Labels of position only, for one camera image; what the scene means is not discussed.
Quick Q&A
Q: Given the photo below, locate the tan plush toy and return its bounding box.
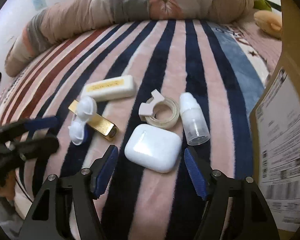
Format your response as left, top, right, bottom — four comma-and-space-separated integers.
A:
253, 10, 282, 39

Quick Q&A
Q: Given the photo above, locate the cardboard box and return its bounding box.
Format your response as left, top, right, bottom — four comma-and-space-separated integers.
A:
250, 0, 300, 239

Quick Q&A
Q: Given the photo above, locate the blue wall picture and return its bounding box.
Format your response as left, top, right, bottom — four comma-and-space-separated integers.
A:
32, 0, 47, 11

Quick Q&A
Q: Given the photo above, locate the gold rectangular bar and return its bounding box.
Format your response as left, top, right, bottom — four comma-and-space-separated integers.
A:
68, 100, 119, 141

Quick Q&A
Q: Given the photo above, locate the pink tape dispenser clip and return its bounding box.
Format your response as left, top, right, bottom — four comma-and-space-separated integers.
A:
139, 89, 165, 121

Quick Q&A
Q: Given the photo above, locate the green plush toy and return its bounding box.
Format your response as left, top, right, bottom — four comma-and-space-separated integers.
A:
253, 0, 272, 11

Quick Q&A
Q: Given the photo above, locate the white earbuds case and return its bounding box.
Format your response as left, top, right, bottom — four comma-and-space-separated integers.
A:
125, 124, 182, 173

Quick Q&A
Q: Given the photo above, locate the striped fleece blanket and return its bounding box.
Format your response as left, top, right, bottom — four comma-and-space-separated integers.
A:
0, 20, 269, 239

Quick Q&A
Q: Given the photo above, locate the white contact lens case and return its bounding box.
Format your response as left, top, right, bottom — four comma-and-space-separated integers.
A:
68, 96, 97, 146

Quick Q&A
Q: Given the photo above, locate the cream rectangular case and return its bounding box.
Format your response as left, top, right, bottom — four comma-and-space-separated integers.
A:
81, 75, 136, 102

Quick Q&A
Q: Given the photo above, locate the white spray bottle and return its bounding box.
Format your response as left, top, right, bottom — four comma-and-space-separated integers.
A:
180, 92, 210, 146

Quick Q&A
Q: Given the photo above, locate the rolled striped duvet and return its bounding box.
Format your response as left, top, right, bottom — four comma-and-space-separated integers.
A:
5, 0, 257, 77

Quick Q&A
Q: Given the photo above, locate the pink ribbed pillow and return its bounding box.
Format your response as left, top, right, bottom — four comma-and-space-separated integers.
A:
234, 15, 282, 72

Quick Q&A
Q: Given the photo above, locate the clear tape roll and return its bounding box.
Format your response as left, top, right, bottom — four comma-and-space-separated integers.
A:
145, 98, 180, 129

